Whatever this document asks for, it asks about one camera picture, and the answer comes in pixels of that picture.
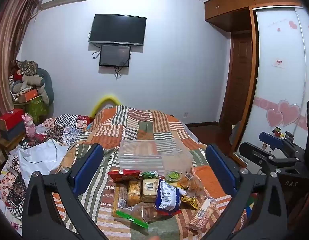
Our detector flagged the brown wooden door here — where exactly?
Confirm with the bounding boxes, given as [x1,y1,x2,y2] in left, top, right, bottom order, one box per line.
[218,31,254,131]

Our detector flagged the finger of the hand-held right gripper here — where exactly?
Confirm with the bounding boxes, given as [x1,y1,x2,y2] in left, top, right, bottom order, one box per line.
[239,142,305,174]
[259,131,305,155]

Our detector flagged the striped brown curtain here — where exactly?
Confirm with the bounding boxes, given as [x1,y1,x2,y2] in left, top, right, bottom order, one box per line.
[0,0,44,167]

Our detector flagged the pink toy rabbit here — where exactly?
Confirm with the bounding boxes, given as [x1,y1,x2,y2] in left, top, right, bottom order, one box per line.
[21,113,36,139]

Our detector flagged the small black monitor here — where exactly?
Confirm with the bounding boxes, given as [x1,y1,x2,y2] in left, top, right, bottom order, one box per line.
[99,44,132,68]

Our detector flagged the green jelly cup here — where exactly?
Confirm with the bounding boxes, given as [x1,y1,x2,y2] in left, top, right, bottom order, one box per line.
[165,170,183,183]

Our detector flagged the zip bag with green seal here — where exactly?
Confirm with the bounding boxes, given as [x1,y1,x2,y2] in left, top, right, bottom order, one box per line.
[115,202,158,228]

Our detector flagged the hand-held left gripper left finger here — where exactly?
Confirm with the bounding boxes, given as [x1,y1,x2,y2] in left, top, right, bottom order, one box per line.
[22,143,112,240]

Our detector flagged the large black television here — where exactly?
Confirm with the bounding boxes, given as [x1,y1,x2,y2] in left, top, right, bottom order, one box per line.
[89,14,147,47]

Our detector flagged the striped patchwork quilt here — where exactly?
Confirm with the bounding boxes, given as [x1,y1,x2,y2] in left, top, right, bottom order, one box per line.
[52,105,248,240]

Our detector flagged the wardrobe with heart stickers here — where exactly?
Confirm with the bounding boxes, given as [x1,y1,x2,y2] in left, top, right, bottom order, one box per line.
[204,0,309,161]

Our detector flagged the red box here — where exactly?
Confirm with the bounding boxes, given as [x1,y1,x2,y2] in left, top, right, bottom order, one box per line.
[0,110,25,131]

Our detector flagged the green box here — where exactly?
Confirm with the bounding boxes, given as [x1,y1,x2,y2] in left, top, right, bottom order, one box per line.
[25,95,49,123]

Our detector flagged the pale cake pack with barcode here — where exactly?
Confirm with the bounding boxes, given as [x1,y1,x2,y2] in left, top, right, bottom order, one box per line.
[141,178,160,203]

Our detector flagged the patterned fabric bundle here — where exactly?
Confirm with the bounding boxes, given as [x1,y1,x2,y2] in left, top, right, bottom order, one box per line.
[15,60,39,76]

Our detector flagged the yellow and green snack packet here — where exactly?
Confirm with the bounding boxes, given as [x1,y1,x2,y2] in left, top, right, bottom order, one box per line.
[181,194,200,209]

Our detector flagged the orange box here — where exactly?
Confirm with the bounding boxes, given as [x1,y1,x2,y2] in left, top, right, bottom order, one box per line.
[18,88,41,103]

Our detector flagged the teal cushion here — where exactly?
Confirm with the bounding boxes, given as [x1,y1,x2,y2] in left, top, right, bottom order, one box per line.
[36,68,54,105]

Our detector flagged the long yellow cracker pack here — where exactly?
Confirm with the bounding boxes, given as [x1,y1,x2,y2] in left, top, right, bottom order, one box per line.
[113,182,127,211]

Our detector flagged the grey box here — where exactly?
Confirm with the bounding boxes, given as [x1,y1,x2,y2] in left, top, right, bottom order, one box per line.
[0,123,26,141]

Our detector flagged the clear plastic container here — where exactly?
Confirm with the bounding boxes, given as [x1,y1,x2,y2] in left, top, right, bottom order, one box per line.
[118,139,194,177]

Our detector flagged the red snack bag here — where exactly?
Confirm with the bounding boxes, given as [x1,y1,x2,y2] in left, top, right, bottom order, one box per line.
[107,169,141,182]

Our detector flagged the yellow cube cracker pack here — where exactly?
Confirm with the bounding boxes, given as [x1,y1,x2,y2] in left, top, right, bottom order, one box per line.
[127,180,141,206]

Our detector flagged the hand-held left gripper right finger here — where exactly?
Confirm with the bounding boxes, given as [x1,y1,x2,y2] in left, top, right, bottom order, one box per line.
[202,144,289,240]

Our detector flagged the blue and white snack bag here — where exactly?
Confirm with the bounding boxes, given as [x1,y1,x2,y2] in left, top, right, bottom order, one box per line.
[155,178,185,212]

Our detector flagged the clear bag of pastries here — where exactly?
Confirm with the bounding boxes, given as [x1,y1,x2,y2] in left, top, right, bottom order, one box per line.
[181,173,204,198]

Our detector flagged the yellow hoop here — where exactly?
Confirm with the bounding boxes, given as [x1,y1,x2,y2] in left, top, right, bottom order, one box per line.
[91,94,120,118]

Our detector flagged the white cloth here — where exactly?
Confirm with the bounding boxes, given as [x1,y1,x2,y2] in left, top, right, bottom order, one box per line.
[18,138,70,188]

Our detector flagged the checkered patchwork blanket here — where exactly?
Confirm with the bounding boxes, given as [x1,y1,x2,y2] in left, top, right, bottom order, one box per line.
[0,114,95,233]

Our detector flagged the long pink cracker pack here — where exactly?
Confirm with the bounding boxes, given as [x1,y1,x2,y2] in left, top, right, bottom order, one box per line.
[189,197,217,230]

